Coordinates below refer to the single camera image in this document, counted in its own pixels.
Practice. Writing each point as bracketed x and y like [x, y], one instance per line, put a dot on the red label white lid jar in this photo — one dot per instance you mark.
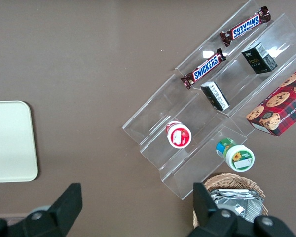
[179, 137]

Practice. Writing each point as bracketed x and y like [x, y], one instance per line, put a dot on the flat foil wrapped sandwich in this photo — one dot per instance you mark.
[236, 192]

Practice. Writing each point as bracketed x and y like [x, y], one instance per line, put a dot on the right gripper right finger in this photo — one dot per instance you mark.
[207, 217]

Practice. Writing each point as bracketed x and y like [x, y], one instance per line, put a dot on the crumpled foil wrapped sandwich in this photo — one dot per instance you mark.
[246, 209]

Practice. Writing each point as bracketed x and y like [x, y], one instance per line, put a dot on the clear acrylic step stand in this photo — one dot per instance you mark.
[182, 103]

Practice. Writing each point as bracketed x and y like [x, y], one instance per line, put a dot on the cream rectangular plastic tray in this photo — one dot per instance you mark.
[10, 143]

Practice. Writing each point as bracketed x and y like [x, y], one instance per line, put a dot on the light wicker basket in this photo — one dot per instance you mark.
[232, 179]

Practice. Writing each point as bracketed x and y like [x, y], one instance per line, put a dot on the Snickers chocolate bar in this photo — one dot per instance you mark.
[245, 27]
[203, 69]

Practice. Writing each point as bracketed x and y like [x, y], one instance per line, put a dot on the red tartan cookie box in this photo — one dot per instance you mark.
[281, 106]

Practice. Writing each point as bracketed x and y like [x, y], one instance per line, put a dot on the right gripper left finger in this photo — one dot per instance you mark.
[64, 212]

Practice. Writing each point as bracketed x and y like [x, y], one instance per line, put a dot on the small black carton box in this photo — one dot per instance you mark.
[215, 96]
[257, 60]

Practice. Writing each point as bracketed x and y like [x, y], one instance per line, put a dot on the green label white lid jar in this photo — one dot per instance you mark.
[239, 158]

